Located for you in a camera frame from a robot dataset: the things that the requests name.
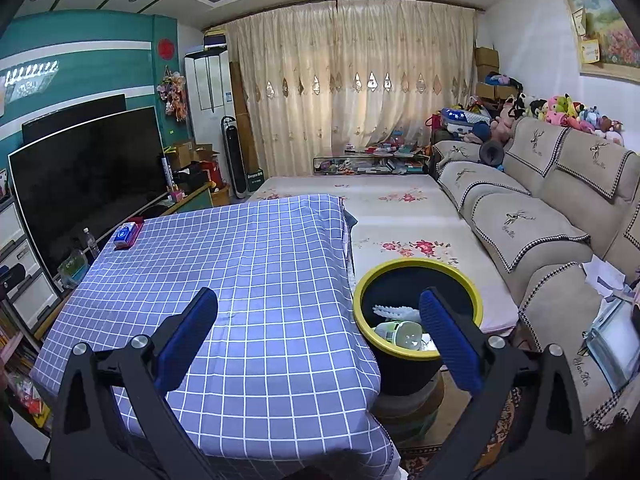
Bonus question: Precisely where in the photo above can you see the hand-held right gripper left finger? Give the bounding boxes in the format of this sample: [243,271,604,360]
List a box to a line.
[50,287,219,480]

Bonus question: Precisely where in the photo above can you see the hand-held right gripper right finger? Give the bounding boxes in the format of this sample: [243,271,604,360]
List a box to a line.
[417,287,586,480]

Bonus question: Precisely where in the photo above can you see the green and white cup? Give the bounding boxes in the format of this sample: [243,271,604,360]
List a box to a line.
[374,320,427,352]

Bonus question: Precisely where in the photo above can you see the black yellow-rimmed trash bin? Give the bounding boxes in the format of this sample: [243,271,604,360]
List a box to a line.
[352,258,485,397]

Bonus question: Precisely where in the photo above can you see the white drawer unit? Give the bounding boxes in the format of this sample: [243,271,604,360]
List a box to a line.
[0,195,62,333]

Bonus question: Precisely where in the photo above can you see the stack of round stools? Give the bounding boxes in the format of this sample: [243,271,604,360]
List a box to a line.
[376,369,447,447]

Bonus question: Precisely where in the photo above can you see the clear water bottle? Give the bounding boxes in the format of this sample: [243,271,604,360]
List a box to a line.
[82,227,101,262]

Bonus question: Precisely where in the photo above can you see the shelf of books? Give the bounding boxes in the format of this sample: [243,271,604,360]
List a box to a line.
[0,305,52,427]

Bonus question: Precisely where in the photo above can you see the large black television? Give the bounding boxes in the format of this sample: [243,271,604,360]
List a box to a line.
[7,105,167,282]

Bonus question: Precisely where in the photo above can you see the blue tissue pack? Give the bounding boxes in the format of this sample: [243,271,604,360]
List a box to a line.
[114,221,139,247]

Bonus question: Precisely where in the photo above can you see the floral floor mattress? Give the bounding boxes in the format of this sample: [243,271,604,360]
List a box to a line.
[246,174,522,337]

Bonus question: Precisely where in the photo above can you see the yellow and teal TV cabinet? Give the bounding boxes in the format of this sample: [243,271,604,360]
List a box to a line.
[160,181,232,217]

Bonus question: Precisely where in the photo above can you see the beige sofa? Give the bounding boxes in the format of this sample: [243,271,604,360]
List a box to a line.
[431,116,640,432]

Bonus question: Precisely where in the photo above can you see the papers on sofa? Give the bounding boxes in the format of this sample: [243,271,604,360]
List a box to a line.
[581,254,640,392]

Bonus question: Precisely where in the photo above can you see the open cardboard box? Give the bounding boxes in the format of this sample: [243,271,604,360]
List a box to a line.
[169,141,222,181]

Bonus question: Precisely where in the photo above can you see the black tower fan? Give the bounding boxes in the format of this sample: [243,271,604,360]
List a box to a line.
[221,115,249,199]

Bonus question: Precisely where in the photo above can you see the low glass shelf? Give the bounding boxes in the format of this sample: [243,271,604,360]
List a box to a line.
[311,146,432,178]

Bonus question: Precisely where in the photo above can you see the white standing air conditioner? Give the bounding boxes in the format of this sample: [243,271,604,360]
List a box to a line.
[184,46,237,196]

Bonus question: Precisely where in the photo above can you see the row of stuffed toys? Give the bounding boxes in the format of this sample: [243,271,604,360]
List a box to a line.
[491,91,627,147]

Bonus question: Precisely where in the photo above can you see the stack of cardboard boxes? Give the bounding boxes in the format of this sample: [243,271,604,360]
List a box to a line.
[473,46,517,102]

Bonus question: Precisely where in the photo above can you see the beige curtain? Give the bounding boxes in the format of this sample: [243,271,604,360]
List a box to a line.
[221,0,477,177]

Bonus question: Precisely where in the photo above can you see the artificial flower wall decoration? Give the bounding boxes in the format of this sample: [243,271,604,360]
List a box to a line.
[156,69,189,122]

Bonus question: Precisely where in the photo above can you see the framed wall painting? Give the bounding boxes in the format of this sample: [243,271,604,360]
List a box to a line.
[559,0,640,79]

